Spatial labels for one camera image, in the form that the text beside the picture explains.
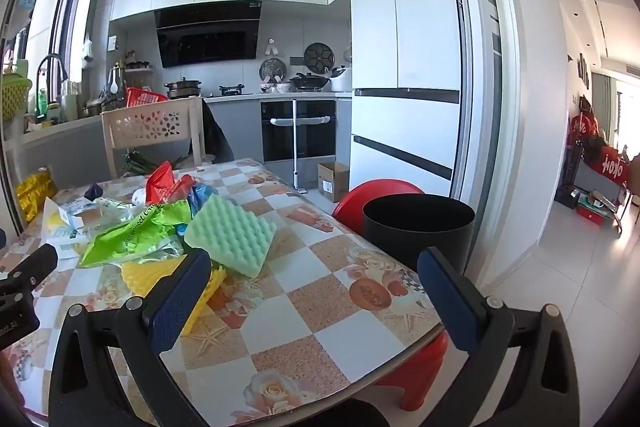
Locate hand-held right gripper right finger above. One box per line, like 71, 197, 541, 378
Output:
416, 247, 593, 427

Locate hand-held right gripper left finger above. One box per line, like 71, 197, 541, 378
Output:
48, 248, 213, 427

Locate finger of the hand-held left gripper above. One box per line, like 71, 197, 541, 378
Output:
0, 243, 58, 303

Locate yellow plastic packaging tray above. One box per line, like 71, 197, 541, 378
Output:
120, 254, 226, 337

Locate white and blue carton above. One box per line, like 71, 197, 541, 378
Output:
57, 199, 101, 230

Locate black trash bin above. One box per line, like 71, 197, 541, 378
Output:
361, 193, 476, 278

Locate green wavy sponge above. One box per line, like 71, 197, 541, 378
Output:
184, 193, 277, 279

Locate blue plastic bag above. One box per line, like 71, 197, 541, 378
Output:
187, 181, 221, 220

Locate white printed plastic bag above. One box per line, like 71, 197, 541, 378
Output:
40, 197, 96, 258

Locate yellow foil bag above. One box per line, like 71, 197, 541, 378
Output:
15, 167, 58, 223

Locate green plastic bag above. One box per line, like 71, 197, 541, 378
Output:
80, 199, 193, 268

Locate red plastic bag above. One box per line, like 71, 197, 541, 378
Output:
145, 161, 196, 208

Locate checkered floral tablecloth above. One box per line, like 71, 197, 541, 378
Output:
0, 157, 446, 427

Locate red plastic stool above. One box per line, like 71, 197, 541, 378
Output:
331, 178, 449, 413

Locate green leeks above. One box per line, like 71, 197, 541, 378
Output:
122, 151, 163, 175

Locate green plastic basket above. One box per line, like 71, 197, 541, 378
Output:
0, 74, 33, 120

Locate red flat box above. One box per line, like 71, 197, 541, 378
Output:
577, 204, 606, 225

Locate cardboard box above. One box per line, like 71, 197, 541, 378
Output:
317, 162, 351, 204

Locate black jacket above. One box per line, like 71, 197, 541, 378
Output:
187, 99, 236, 162

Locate beige perforated chair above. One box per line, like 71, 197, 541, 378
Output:
100, 97, 206, 180

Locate black kitchen faucet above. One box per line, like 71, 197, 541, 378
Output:
35, 54, 68, 112

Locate white stick mop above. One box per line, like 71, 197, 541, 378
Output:
270, 98, 331, 194

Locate red plastic basket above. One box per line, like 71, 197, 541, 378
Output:
125, 87, 168, 108

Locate black built-in oven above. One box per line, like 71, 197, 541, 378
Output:
260, 99, 337, 162

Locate red banner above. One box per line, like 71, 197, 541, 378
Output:
597, 147, 628, 185

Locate steel steamer pot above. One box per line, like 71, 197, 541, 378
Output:
165, 78, 202, 100

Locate white rice cooker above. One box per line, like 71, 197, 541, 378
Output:
330, 67, 353, 92

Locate white refrigerator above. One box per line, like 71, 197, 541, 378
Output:
347, 0, 463, 208

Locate round grey patterned plate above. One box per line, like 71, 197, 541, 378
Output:
259, 58, 287, 82

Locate black wok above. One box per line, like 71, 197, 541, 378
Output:
290, 73, 332, 92

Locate black range hood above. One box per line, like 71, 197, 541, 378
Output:
154, 1, 263, 68

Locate round dark sectioned pan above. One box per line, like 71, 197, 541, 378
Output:
304, 42, 335, 74

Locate sliding door frame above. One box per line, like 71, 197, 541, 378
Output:
445, 0, 521, 258

